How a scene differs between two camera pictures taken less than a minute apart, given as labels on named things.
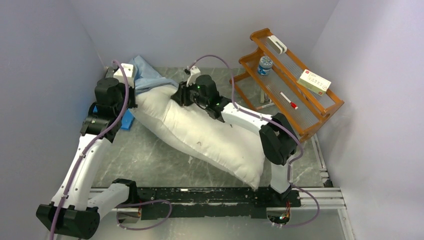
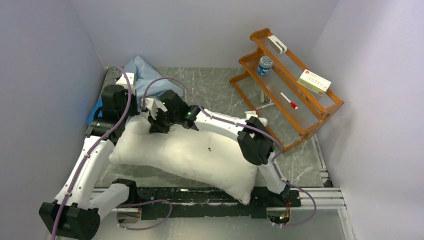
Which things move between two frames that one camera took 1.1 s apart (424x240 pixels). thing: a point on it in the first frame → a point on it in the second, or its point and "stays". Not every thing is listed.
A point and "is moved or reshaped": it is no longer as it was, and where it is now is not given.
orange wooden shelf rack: x=267 y=71 stays
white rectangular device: x=276 y=44 stays
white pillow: x=232 y=147 is moved or reshaped
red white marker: x=292 y=104 stays
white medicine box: x=314 y=82 stays
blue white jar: x=265 y=64 stays
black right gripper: x=180 y=95 → x=155 y=127
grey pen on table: x=265 y=106 stays
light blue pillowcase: x=146 y=77 is moved or reshaped
